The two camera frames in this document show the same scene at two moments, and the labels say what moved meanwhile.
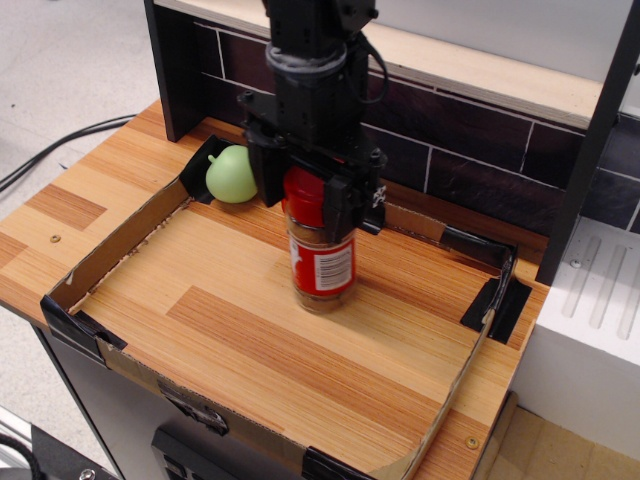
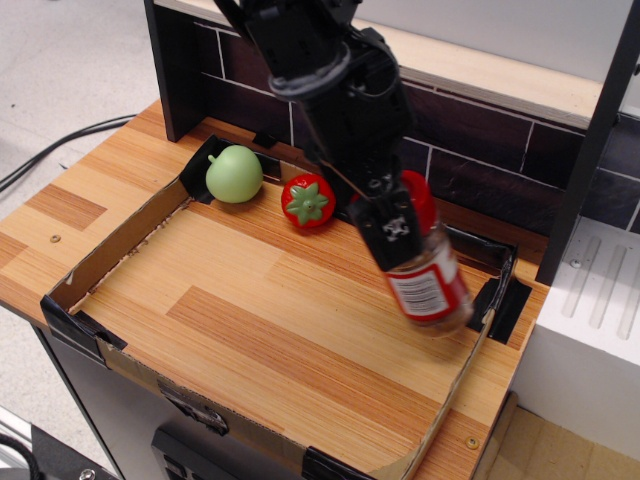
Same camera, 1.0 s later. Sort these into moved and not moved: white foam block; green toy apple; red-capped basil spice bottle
Moved: red-capped basil spice bottle
Not moved: green toy apple; white foam block
